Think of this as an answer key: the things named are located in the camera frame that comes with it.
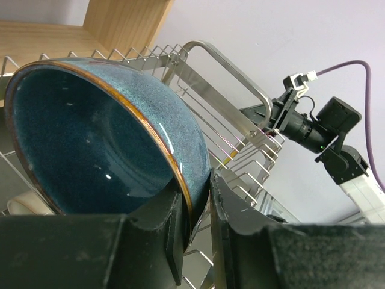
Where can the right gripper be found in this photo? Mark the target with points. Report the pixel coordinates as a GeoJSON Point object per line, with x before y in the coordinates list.
{"type": "Point", "coordinates": [282, 112]}

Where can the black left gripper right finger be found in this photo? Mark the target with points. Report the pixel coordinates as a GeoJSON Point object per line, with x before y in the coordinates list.
{"type": "Point", "coordinates": [251, 250]}

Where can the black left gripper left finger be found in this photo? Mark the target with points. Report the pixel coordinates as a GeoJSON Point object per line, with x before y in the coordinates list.
{"type": "Point", "coordinates": [140, 250]}

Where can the large blue ceramic bowl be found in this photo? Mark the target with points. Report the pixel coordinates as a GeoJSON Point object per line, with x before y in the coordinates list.
{"type": "Point", "coordinates": [96, 136]}

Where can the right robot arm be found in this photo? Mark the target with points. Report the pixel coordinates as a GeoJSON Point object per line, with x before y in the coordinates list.
{"type": "Point", "coordinates": [324, 135]}

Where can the steel two-tier dish rack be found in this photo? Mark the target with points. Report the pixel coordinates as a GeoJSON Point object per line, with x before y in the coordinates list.
{"type": "Point", "coordinates": [243, 165]}

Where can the cream ceramic bowl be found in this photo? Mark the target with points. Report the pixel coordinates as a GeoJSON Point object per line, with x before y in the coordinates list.
{"type": "Point", "coordinates": [28, 203]}

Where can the wooden shelf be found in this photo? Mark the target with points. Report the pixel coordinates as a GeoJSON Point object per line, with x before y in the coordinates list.
{"type": "Point", "coordinates": [116, 30]}

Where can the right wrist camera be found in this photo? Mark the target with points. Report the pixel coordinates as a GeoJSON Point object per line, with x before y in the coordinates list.
{"type": "Point", "coordinates": [299, 82]}

